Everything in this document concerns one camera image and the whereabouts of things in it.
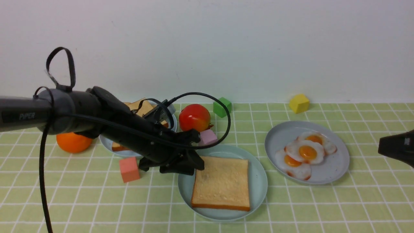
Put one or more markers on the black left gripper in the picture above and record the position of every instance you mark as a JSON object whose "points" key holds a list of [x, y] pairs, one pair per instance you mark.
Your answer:
{"points": [[158, 144]]}

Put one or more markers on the toast slice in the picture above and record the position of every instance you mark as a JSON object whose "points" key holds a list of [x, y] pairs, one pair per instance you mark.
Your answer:
{"points": [[223, 184], [117, 147], [148, 107]]}

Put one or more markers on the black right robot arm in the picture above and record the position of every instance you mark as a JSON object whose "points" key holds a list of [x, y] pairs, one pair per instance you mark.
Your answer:
{"points": [[399, 147]]}

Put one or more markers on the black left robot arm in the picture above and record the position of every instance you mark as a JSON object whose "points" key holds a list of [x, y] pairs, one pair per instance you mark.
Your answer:
{"points": [[97, 112]]}

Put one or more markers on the pink cube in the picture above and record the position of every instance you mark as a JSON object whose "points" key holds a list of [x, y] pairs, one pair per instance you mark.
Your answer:
{"points": [[207, 137]]}

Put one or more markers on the red apple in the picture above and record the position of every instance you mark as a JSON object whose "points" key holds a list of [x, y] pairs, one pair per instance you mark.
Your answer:
{"points": [[195, 116]]}

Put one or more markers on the green cube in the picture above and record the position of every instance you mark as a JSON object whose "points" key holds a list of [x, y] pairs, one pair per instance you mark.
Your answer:
{"points": [[219, 110]]}

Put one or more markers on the salmon red cube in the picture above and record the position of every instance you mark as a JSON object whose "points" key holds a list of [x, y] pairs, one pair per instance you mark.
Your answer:
{"points": [[129, 169]]}

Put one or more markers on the teal centre plate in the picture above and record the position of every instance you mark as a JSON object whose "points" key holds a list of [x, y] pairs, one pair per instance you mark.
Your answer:
{"points": [[257, 184]]}

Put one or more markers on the light blue bread plate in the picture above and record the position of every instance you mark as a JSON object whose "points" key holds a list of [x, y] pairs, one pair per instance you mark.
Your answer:
{"points": [[107, 143]]}

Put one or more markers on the orange fruit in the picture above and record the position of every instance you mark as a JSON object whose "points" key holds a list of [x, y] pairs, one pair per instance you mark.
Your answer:
{"points": [[73, 143]]}

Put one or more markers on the yellow cube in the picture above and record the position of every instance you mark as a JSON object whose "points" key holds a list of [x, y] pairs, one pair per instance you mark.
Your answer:
{"points": [[299, 103]]}

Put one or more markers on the green checkered tablecloth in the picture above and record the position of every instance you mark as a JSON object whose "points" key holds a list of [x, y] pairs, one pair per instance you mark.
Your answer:
{"points": [[86, 193]]}

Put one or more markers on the grey egg plate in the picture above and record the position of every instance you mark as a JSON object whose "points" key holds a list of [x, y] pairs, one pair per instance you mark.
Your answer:
{"points": [[331, 169]]}

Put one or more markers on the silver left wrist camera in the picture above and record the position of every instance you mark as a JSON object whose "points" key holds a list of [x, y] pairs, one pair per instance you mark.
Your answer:
{"points": [[163, 104]]}

